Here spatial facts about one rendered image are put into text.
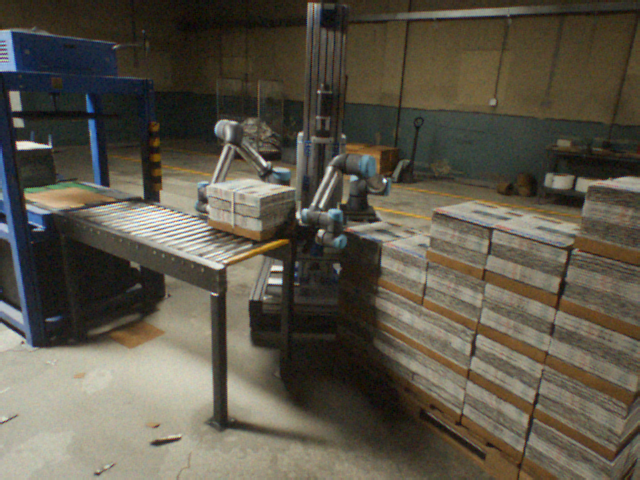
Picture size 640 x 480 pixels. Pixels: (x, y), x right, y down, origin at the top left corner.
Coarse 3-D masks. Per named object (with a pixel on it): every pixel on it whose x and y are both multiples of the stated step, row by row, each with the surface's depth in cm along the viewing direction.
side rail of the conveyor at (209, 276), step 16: (64, 224) 257; (80, 224) 248; (96, 224) 244; (80, 240) 251; (96, 240) 242; (112, 240) 233; (128, 240) 225; (144, 240) 223; (128, 256) 228; (144, 256) 221; (160, 256) 213; (176, 256) 207; (192, 256) 205; (160, 272) 216; (176, 272) 209; (192, 272) 203; (208, 272) 197; (224, 272) 196; (208, 288) 199; (224, 288) 198
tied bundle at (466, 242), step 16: (432, 224) 202; (448, 224) 195; (464, 224) 189; (432, 240) 203; (448, 240) 197; (464, 240) 191; (480, 240) 185; (448, 256) 198; (464, 256) 192; (480, 256) 186
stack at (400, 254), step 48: (384, 240) 233; (384, 288) 233; (432, 288) 207; (480, 288) 188; (384, 336) 236; (432, 336) 211; (480, 336) 191; (528, 336) 174; (432, 384) 217; (528, 384) 178; (432, 432) 220; (528, 432) 182
